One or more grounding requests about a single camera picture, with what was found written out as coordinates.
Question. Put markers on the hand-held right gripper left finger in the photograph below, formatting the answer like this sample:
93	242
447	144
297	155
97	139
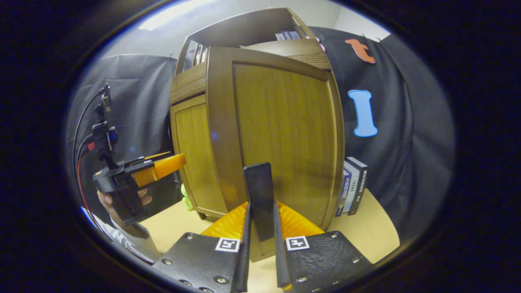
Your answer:
244	260

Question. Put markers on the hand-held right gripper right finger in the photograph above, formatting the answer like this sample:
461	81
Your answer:
281	264

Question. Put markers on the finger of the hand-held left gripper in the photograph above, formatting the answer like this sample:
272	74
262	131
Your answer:
163	167

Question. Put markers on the wooden shoe cabinet door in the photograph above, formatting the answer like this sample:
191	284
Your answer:
285	122
195	154

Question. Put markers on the wooden double-door shoe cabinet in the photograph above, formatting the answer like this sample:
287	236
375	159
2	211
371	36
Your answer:
244	28

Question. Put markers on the green plush toy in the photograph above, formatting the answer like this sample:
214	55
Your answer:
187	199

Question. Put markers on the white cover book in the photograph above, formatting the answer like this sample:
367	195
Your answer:
348	191

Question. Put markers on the grey book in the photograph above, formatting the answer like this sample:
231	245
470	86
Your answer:
280	36

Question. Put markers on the dark blue book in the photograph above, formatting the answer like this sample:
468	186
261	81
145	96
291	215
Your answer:
287	35

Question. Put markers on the light blue book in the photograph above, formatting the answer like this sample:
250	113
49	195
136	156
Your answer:
296	35

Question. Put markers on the black backdrop cloth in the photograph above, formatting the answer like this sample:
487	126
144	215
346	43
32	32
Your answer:
407	122

